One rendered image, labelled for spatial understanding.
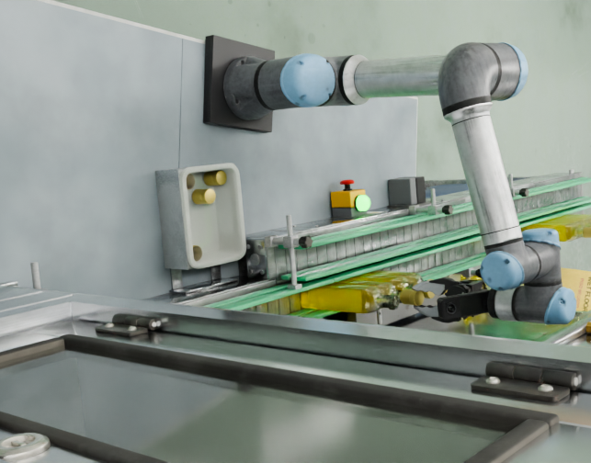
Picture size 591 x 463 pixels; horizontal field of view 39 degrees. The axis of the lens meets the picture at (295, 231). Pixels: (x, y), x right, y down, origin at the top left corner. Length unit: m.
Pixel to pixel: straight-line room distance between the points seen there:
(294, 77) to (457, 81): 0.40
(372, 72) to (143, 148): 0.54
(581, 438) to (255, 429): 0.19
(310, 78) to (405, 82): 0.21
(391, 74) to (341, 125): 0.51
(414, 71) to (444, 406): 1.37
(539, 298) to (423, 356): 1.14
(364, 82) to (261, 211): 0.43
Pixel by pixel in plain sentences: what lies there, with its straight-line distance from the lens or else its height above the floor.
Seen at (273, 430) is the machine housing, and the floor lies 1.86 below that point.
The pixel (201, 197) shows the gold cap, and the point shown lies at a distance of 1.89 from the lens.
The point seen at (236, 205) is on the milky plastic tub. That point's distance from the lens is 1.92.
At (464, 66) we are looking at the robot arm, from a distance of 1.64.
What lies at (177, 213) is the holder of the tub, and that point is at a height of 0.81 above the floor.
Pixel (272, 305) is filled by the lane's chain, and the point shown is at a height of 0.88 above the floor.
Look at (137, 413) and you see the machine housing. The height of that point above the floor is 1.76.
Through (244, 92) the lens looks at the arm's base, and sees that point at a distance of 1.96.
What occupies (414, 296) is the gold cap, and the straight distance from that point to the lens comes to 1.89.
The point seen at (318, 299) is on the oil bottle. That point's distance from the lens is 1.98.
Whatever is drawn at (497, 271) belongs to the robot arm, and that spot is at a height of 1.46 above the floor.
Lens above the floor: 2.21
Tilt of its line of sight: 42 degrees down
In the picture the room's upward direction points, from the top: 91 degrees clockwise
